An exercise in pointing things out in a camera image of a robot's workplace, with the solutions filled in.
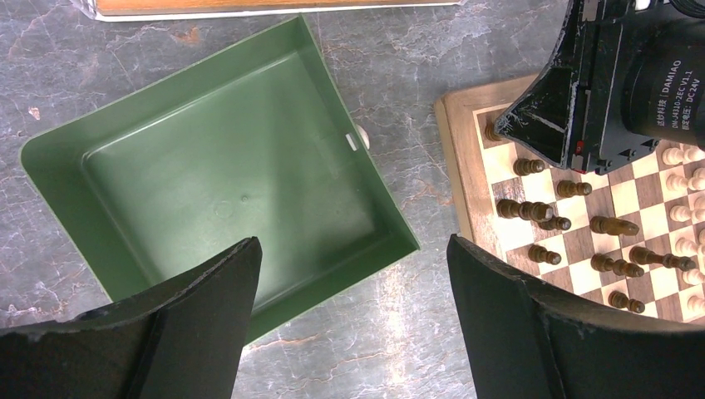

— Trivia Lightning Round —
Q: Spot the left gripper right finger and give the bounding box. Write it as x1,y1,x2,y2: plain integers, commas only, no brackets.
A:
446,234,704,398

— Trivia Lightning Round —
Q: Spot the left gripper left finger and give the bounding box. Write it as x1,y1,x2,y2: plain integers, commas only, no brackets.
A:
1,237,263,398

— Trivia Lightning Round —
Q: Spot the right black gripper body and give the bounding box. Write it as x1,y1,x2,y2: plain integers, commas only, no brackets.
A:
494,1,704,175

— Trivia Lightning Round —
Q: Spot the wooden chess board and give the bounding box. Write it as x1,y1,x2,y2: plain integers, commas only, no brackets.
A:
435,76,704,323

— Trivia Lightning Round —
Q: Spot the green plastic tray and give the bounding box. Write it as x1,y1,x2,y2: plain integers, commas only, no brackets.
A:
19,17,420,342

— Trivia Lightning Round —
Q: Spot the white wire wooden shelf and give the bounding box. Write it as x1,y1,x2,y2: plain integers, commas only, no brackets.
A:
71,0,463,22

